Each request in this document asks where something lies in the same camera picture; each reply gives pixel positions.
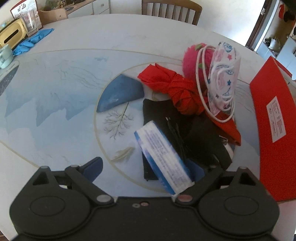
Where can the yellow tissue box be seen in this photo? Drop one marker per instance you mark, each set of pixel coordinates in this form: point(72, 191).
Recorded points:
point(13, 33)

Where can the white drawer cabinet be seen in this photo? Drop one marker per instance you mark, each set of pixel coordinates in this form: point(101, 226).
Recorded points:
point(84, 8)

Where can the black cloth item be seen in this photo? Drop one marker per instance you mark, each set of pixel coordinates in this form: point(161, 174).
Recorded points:
point(194, 138)

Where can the white wall cabinets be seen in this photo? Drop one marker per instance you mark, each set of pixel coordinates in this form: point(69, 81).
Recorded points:
point(278, 37)

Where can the red white cardboard box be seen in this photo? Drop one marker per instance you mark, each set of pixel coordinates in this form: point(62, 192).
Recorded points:
point(275, 115)

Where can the mint green mug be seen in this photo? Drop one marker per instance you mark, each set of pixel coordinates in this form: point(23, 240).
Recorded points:
point(6, 56)

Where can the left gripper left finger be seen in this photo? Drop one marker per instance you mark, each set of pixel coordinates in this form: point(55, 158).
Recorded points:
point(82, 177)

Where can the dark wooden door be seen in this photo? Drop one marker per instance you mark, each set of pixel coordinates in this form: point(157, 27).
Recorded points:
point(260, 25)

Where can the wooden chair far side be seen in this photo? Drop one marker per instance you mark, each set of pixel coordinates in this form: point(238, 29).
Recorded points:
point(183, 11)

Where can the red knotted cloth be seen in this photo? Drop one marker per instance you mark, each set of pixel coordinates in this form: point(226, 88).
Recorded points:
point(185, 97)

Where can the red framed sign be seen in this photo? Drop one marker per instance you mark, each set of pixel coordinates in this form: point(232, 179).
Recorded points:
point(27, 11)

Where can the blue rubber gloves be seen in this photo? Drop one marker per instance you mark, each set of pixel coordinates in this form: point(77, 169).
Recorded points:
point(29, 43)

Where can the blue white small box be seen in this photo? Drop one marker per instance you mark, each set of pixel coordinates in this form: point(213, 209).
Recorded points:
point(163, 159)

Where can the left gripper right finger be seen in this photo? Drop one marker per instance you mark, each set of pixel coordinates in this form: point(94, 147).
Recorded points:
point(200, 188)

